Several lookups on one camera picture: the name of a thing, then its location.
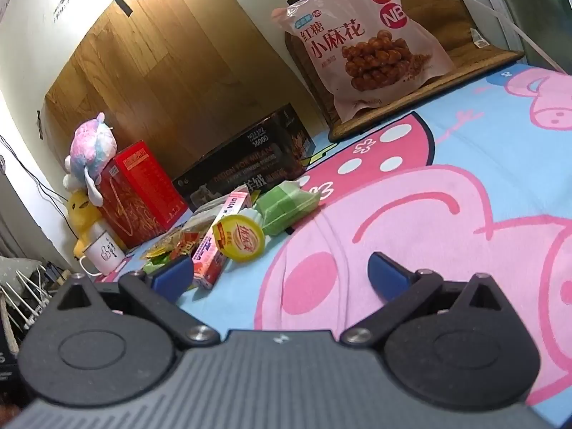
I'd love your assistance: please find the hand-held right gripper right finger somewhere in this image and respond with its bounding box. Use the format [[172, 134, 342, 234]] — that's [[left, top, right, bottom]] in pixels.
[[342, 251, 513, 350]]

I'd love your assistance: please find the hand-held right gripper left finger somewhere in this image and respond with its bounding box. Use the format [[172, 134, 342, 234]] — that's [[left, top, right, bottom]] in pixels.
[[54, 255, 222, 352]]

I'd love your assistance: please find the small green snack packet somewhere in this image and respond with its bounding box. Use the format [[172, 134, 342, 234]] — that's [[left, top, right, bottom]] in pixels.
[[142, 257, 173, 278]]

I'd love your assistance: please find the pink candy box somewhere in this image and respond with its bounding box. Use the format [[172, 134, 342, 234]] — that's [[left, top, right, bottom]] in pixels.
[[191, 191, 251, 289]]

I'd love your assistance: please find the yellow lidded jelly cup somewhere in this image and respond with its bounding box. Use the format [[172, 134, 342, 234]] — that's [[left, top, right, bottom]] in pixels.
[[212, 208, 267, 263]]

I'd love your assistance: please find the black cardboard box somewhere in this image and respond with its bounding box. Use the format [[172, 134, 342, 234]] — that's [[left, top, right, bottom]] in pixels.
[[172, 104, 316, 213]]

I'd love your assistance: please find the red snack packet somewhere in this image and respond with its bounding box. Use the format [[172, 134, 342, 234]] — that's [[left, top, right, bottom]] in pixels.
[[143, 228, 211, 269]]

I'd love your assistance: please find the white enamel mug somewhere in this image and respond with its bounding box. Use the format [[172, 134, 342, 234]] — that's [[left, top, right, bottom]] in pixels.
[[79, 228, 126, 276]]

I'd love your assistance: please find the large green vegetable packet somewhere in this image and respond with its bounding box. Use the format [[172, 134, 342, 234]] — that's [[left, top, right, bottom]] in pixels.
[[190, 197, 233, 231]]

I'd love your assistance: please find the red gift box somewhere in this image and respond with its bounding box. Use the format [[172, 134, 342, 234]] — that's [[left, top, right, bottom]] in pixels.
[[97, 140, 189, 250]]

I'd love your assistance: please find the yellow plush toy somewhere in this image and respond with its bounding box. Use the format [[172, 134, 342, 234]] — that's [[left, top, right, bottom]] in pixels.
[[67, 190, 105, 260]]

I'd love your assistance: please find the light green snack packet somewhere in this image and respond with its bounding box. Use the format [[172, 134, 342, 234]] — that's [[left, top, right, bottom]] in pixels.
[[254, 180, 320, 237]]

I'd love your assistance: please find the printed cartoon blanket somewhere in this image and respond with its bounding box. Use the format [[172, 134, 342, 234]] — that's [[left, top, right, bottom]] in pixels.
[[103, 65, 572, 429]]

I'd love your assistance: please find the grey dotted pillow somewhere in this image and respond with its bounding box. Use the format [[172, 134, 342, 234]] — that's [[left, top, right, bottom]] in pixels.
[[0, 257, 45, 278]]

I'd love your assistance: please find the pastel plush toy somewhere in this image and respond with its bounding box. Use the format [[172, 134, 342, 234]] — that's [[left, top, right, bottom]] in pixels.
[[63, 113, 118, 208]]

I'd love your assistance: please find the grey curtain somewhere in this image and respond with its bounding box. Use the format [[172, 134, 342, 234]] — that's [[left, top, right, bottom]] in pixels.
[[0, 174, 45, 257]]

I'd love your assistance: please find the wooden board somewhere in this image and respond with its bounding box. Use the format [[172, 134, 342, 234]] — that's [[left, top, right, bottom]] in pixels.
[[41, 0, 331, 184]]

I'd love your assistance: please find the large pink snack bag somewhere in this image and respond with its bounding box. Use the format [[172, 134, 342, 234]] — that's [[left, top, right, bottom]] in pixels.
[[272, 0, 455, 123]]

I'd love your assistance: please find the brown woven seat cushion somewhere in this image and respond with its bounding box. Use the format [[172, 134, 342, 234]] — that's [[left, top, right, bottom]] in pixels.
[[285, 0, 526, 143]]

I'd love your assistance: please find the white wire rack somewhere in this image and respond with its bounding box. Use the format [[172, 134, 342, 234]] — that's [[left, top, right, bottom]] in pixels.
[[0, 266, 56, 336]]

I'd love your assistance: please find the black wall cable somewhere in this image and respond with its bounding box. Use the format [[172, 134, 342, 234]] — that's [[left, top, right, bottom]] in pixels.
[[0, 134, 68, 199]]

